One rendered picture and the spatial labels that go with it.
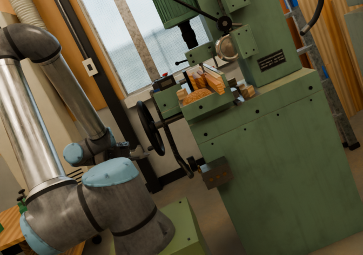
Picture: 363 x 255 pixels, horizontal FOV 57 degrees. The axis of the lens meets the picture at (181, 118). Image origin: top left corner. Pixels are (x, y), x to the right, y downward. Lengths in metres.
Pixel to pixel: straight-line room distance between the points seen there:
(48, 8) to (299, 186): 2.23
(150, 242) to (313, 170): 0.87
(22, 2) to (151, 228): 2.15
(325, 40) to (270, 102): 1.50
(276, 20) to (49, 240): 1.19
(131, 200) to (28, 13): 2.06
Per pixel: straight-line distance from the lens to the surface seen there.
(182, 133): 2.93
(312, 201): 1.66
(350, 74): 3.01
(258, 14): 1.52
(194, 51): 1.54
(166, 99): 1.53
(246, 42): 1.40
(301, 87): 1.48
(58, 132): 2.68
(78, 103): 1.38
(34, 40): 1.23
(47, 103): 2.66
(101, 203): 0.95
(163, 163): 3.00
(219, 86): 1.23
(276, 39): 1.54
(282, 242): 1.71
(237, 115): 1.41
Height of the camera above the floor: 1.16
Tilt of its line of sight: 13 degrees down
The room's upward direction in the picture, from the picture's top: 25 degrees counter-clockwise
